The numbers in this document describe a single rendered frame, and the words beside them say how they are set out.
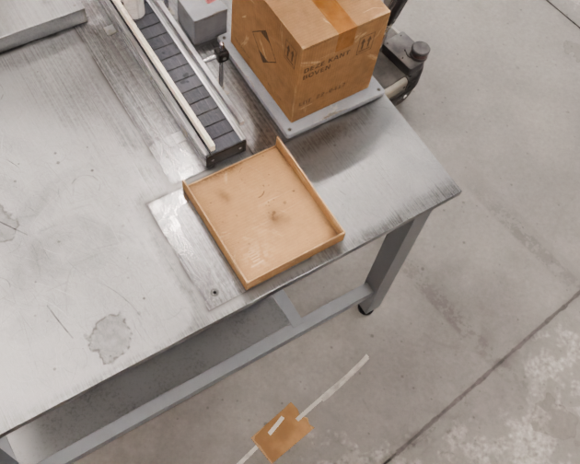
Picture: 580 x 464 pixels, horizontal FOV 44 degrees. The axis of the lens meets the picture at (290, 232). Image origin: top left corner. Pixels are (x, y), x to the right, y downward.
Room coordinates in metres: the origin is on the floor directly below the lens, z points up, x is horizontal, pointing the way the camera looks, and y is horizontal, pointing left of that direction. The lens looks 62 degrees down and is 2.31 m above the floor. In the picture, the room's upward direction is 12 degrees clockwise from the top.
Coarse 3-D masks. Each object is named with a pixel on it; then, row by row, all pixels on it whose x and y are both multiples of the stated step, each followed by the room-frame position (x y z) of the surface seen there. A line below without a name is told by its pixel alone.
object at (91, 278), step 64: (0, 64) 1.09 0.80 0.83; (64, 64) 1.14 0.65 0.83; (128, 64) 1.18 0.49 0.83; (0, 128) 0.91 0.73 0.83; (64, 128) 0.95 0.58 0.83; (128, 128) 0.99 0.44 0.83; (256, 128) 1.06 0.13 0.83; (320, 128) 1.10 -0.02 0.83; (384, 128) 1.14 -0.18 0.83; (0, 192) 0.74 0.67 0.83; (64, 192) 0.78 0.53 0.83; (128, 192) 0.81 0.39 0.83; (320, 192) 0.92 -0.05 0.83; (384, 192) 0.95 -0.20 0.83; (448, 192) 0.99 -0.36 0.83; (0, 256) 0.59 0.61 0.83; (64, 256) 0.62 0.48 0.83; (128, 256) 0.65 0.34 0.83; (192, 256) 0.68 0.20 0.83; (320, 256) 0.75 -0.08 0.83; (0, 320) 0.45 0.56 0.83; (64, 320) 0.48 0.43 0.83; (128, 320) 0.50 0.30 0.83; (192, 320) 0.53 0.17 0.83; (0, 384) 0.32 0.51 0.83; (64, 384) 0.35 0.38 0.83
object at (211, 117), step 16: (144, 0) 1.36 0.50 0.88; (144, 32) 1.25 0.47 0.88; (160, 32) 1.26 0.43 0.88; (160, 48) 1.21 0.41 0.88; (176, 48) 1.22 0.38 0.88; (176, 64) 1.17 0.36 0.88; (176, 80) 1.12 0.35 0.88; (192, 80) 1.13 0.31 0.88; (192, 96) 1.08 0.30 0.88; (208, 96) 1.09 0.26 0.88; (208, 112) 1.04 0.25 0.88; (208, 128) 1.00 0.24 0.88; (224, 128) 1.01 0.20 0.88; (224, 144) 0.96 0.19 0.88
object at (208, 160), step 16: (112, 16) 1.30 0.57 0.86; (160, 16) 1.32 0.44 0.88; (128, 32) 1.24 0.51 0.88; (144, 64) 1.16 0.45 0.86; (192, 64) 1.18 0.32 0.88; (160, 80) 1.11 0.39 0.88; (160, 96) 1.10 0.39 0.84; (176, 112) 1.03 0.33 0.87; (224, 112) 1.05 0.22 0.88; (192, 128) 0.99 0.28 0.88; (192, 144) 0.97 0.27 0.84; (240, 144) 0.98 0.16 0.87; (208, 160) 0.92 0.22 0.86
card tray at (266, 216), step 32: (256, 160) 0.97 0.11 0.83; (288, 160) 0.98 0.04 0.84; (192, 192) 0.84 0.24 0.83; (224, 192) 0.86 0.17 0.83; (256, 192) 0.88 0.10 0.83; (288, 192) 0.89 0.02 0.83; (224, 224) 0.78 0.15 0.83; (256, 224) 0.79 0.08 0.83; (288, 224) 0.81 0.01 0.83; (320, 224) 0.83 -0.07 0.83; (256, 256) 0.71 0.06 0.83; (288, 256) 0.73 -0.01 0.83
